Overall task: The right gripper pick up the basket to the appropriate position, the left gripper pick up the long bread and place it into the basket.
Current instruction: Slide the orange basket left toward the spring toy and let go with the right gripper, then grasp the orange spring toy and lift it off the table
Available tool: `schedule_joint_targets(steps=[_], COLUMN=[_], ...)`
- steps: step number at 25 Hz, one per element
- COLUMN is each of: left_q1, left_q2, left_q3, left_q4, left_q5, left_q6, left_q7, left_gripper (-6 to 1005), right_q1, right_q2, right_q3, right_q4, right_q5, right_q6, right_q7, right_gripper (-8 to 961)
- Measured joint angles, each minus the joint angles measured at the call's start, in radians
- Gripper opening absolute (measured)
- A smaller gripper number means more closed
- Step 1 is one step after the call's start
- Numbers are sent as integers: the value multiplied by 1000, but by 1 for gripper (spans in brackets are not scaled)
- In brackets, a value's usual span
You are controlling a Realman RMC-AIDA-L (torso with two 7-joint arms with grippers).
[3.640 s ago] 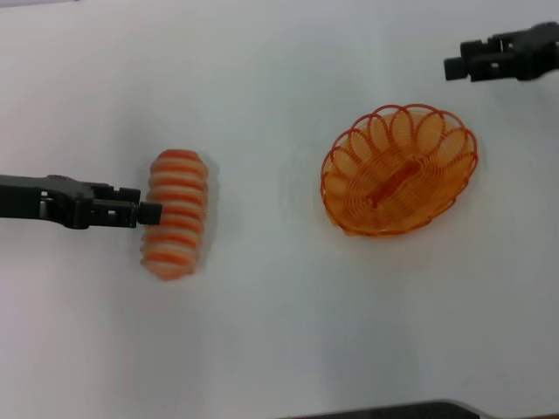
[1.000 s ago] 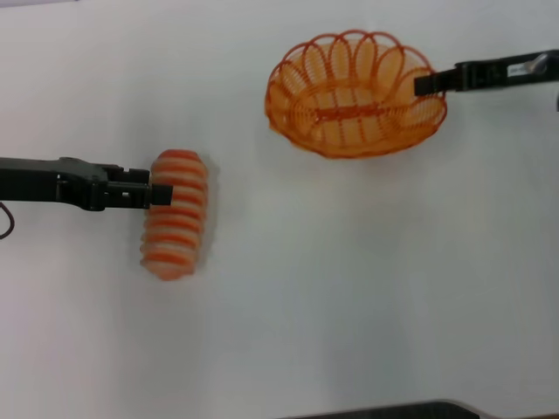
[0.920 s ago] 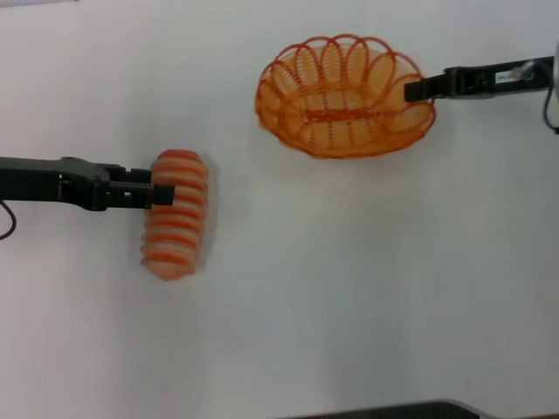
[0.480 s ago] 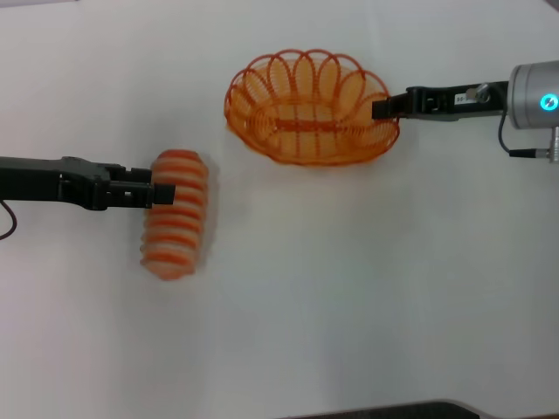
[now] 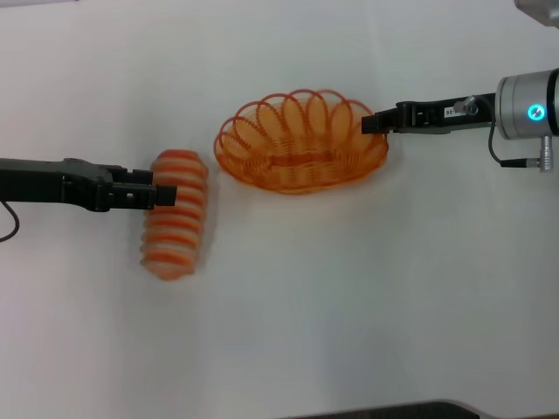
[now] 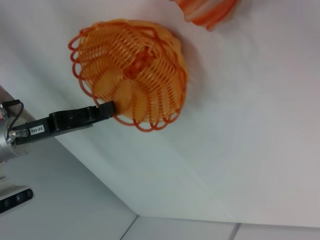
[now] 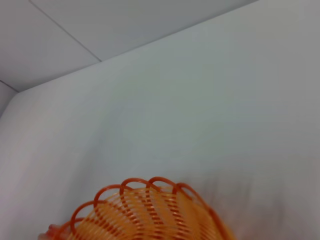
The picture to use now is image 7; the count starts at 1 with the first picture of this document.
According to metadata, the orange woven plastic basket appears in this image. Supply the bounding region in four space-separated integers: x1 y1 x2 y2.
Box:
53 176 237 240

